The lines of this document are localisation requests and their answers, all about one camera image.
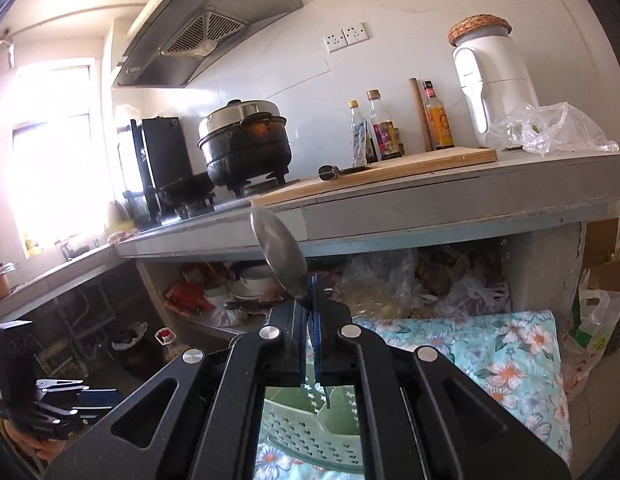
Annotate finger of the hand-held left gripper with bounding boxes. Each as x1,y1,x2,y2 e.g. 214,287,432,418
37,379,123,411
32,402,98,441

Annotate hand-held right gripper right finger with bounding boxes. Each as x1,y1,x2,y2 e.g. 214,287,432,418
309,275,573,480

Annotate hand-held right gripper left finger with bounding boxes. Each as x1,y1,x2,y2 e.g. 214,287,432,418
44,299,310,480

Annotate green star-cut utensil holder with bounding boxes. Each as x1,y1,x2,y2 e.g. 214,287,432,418
260,385,363,461

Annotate metal spoon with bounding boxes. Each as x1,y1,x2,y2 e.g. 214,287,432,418
249,207,311,311

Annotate person's left hand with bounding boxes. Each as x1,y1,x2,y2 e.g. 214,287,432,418
12,430,66,467

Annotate dark jar with plastic cover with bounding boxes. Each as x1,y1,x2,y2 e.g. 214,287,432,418
111,322,158,381

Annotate plastic bag with brown contents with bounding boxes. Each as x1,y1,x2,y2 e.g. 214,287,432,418
205,305,246,328

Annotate copper pot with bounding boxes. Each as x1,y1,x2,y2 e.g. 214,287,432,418
0,260,18,306

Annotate pile of ceramic bowls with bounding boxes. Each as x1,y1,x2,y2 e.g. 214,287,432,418
229,262,296,313

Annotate cooking oil bottle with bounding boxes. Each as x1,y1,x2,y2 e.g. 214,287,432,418
154,327,191,361

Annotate crumpled clear plastic bags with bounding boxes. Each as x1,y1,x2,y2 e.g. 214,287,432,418
335,250,511,321

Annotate red snack packets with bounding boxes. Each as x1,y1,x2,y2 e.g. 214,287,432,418
165,280,216,316

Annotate floral light blue blanket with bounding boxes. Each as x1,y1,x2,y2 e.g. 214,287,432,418
255,309,573,480

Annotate gas stove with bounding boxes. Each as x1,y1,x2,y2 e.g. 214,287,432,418
157,172,301,226

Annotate black wok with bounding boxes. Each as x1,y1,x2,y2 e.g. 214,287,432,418
122,172,217,206

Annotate wooden cutting board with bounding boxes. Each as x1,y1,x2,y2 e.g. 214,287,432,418
250,146,498,207

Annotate black cooking pot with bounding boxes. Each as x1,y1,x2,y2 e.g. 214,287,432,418
197,114,295,188

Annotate window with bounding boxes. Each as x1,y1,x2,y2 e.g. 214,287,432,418
5,65,116,256

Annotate clear glass bottle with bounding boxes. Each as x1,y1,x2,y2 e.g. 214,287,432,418
347,100,368,167

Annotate dark sauce bottle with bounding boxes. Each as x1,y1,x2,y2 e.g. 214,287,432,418
366,90,403,161

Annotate black upright panel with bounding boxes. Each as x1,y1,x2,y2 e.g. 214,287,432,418
130,117,195,226

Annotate steel pot lid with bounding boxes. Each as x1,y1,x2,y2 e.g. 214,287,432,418
198,100,282,138

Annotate yellow label bottle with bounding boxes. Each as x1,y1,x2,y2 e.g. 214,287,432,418
422,80,456,151

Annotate wooden rolling pin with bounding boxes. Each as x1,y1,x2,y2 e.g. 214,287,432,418
409,78,435,153

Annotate white shopping bag green print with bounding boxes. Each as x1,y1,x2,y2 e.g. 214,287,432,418
565,270,620,396

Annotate cardboard box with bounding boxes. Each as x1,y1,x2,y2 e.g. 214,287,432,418
585,217,620,311

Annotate clear plastic bag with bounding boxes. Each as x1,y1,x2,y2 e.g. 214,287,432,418
485,102,620,156

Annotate white electric kettle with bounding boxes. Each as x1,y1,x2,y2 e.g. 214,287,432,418
452,35,541,148

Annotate steel range hood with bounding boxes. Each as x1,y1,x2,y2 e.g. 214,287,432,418
111,0,305,91

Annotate wicker lid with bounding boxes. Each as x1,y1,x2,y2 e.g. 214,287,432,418
448,14,512,47

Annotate white wall socket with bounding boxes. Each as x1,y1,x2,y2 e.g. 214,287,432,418
324,30,349,54
343,22,370,45

